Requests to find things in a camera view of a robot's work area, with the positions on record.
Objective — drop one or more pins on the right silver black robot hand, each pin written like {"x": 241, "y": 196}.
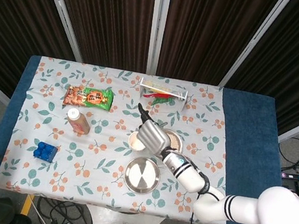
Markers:
{"x": 152, "y": 137}

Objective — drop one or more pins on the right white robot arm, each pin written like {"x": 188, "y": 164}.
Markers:
{"x": 220, "y": 201}

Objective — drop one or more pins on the small white cup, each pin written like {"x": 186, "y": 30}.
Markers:
{"x": 135, "y": 144}

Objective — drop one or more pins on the bowl of pink grains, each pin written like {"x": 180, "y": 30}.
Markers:
{"x": 176, "y": 141}

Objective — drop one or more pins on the empty steel plate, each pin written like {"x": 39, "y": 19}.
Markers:
{"x": 142, "y": 175}

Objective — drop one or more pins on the green chili pepper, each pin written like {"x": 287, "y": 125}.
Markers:
{"x": 165, "y": 101}

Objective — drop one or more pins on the red chili pepper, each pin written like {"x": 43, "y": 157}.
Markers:
{"x": 158, "y": 95}

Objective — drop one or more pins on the clear plastic box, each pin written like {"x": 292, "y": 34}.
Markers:
{"x": 180, "y": 94}

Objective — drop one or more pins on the floral tablecloth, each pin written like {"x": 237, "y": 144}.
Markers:
{"x": 92, "y": 171}

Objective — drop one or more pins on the green orange snack bag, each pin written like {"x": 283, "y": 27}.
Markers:
{"x": 89, "y": 98}

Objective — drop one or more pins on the brown drink bottle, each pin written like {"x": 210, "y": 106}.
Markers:
{"x": 79, "y": 123}

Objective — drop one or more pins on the yellow floor tape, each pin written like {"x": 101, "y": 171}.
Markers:
{"x": 25, "y": 206}

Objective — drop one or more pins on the blue toy block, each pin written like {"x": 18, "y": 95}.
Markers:
{"x": 45, "y": 152}

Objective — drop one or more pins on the blue table cover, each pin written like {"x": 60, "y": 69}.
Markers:
{"x": 252, "y": 136}

